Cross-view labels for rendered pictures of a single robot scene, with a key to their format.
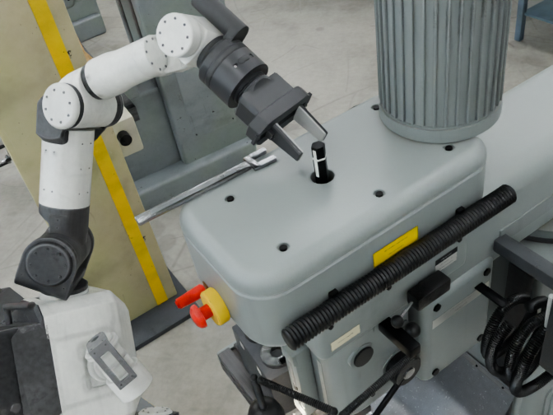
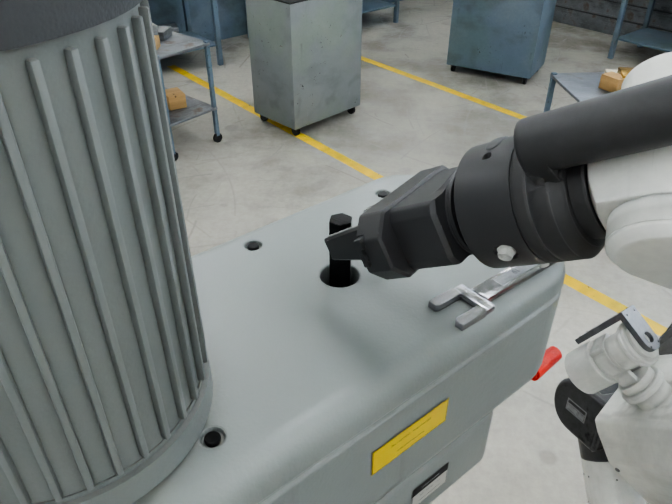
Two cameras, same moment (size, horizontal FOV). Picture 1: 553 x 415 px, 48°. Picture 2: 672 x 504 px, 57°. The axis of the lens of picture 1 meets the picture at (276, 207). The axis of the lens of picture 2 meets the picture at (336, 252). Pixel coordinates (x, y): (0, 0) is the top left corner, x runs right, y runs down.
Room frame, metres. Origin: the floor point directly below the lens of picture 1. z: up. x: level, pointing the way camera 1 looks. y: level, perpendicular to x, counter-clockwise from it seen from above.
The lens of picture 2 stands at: (1.20, -0.18, 2.24)
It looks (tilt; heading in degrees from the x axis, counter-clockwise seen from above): 35 degrees down; 167
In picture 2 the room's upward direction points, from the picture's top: straight up
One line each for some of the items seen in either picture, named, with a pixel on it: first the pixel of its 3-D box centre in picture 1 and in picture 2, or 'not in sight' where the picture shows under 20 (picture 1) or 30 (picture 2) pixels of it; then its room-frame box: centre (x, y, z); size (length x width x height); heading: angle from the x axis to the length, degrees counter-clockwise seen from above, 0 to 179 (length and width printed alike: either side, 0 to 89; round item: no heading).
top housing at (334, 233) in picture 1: (334, 209); (327, 344); (0.77, -0.09, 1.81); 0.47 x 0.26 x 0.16; 117
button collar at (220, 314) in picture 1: (215, 306); not in sight; (0.66, 0.13, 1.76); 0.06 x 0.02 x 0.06; 27
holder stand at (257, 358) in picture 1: (272, 361); not in sight; (1.06, 0.10, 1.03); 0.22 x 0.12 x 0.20; 22
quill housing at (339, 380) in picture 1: (346, 338); not in sight; (0.76, -0.08, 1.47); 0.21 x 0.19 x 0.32; 27
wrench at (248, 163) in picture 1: (206, 186); (535, 263); (0.79, 0.10, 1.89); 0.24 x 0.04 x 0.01; 115
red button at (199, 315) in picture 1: (202, 314); not in sight; (0.65, 0.15, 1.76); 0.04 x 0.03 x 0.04; 27
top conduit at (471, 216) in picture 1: (406, 259); not in sight; (0.65, -0.18, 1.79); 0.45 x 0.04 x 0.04; 117
